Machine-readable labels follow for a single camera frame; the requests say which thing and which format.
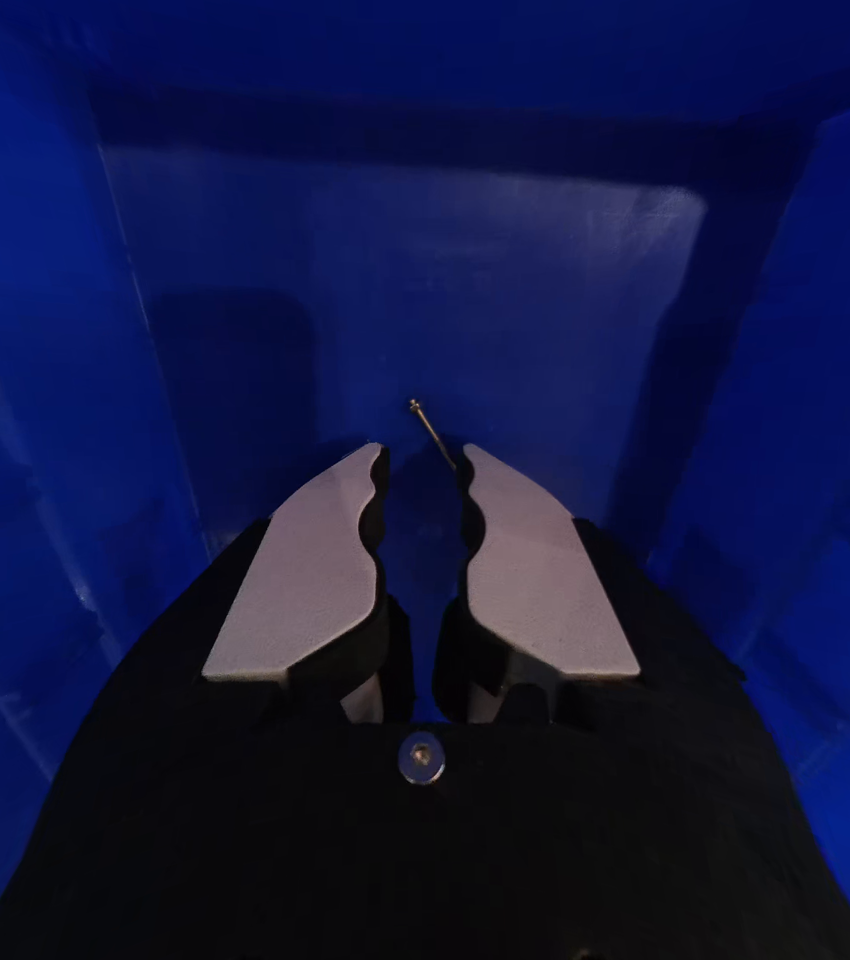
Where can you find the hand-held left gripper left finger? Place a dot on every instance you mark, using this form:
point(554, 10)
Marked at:
point(297, 592)

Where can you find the blue labelled plastic bin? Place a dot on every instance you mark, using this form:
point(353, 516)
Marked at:
point(425, 262)

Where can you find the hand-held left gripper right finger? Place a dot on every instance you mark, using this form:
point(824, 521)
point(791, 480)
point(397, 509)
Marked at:
point(545, 592)

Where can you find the long metal bolt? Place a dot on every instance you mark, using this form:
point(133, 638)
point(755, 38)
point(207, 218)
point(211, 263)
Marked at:
point(431, 431)

